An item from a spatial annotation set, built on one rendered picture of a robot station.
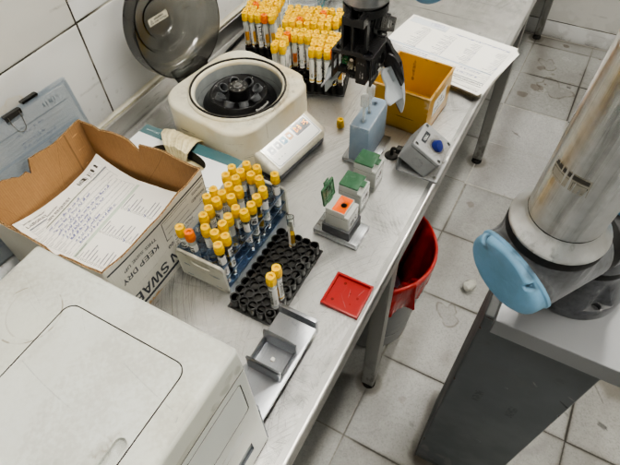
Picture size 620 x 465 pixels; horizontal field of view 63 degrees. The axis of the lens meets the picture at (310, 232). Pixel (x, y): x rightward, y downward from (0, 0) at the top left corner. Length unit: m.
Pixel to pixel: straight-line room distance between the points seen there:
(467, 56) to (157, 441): 1.14
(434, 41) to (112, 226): 0.91
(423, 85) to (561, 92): 1.77
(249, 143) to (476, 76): 0.59
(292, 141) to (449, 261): 1.12
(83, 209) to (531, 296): 0.75
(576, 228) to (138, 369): 0.46
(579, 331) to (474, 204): 1.41
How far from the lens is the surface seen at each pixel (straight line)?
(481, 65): 1.35
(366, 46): 0.85
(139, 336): 0.53
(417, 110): 1.10
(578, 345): 0.86
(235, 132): 0.98
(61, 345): 0.55
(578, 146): 0.54
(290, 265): 0.88
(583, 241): 0.62
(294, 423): 0.78
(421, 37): 1.43
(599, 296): 0.87
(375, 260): 0.91
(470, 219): 2.17
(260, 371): 0.76
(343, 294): 0.86
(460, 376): 1.11
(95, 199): 1.01
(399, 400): 1.73
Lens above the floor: 1.62
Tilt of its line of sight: 52 degrees down
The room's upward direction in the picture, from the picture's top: 3 degrees counter-clockwise
